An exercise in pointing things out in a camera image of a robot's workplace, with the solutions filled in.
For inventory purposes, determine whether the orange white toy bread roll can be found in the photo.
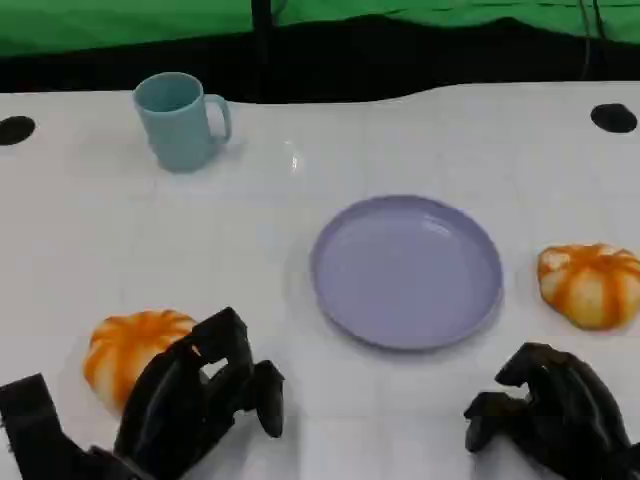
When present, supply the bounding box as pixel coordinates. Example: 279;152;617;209
537;242;640;331
82;309;199;415

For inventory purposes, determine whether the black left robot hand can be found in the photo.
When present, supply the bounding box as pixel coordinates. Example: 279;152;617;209
113;306;287;480

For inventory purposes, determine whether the green cloth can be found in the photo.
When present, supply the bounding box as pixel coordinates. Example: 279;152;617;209
0;0;640;59

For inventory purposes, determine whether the black round table grommet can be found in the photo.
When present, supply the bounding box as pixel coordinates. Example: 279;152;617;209
0;115;37;147
589;102;639;134

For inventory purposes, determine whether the thin black hanging cable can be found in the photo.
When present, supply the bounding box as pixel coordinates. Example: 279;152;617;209
578;0;609;82

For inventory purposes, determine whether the lilac plate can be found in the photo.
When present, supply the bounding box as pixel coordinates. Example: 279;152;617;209
309;194;505;352

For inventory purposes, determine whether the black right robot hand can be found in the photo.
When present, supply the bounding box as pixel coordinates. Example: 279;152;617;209
463;341;640;480

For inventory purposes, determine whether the black upright pole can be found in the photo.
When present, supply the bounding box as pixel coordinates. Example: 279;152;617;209
250;0;274;103

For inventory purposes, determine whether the black backdrop cloth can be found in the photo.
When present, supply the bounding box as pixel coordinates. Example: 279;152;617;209
0;15;640;106

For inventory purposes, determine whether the pale green mug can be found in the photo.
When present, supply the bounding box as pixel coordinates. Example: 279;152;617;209
132;71;233;174

